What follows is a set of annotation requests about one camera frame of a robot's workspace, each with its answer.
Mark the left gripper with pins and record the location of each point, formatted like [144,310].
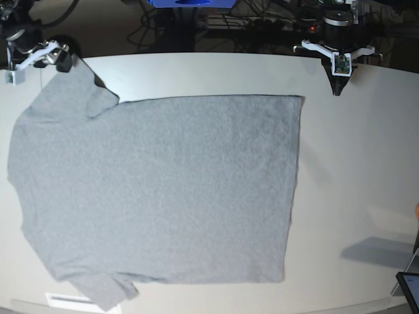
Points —
[337,37]

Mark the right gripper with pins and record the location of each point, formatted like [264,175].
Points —
[25,40]

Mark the grey T-shirt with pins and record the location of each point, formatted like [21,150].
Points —
[178,190]

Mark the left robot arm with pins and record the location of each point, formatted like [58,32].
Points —
[341,11]

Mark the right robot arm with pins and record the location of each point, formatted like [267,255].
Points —
[16,14]

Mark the black power strip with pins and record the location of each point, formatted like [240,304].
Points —
[282,24]

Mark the black tablet device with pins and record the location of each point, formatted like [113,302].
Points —
[409,285]

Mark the white table label strip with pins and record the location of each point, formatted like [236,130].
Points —
[64,298]

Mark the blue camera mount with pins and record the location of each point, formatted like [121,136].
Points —
[192,3]

